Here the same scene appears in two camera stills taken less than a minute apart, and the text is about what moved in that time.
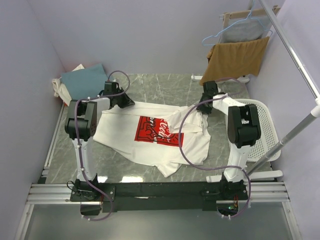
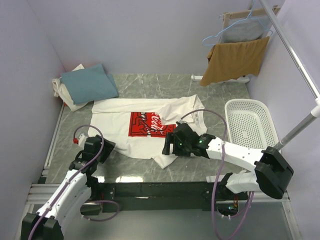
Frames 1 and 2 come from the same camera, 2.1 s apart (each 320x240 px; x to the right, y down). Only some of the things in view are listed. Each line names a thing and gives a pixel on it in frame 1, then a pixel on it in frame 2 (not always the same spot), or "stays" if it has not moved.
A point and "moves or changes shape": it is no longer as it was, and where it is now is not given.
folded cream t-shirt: [60, 91] stays
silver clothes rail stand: [261, 171] stays
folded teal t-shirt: [85, 83] stays
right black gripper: [201, 108] to [171, 138]
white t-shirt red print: [149, 133] moves or changes shape
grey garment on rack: [243, 29] stays
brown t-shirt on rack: [235, 59] stays
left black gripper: [127, 102] to [108, 147]
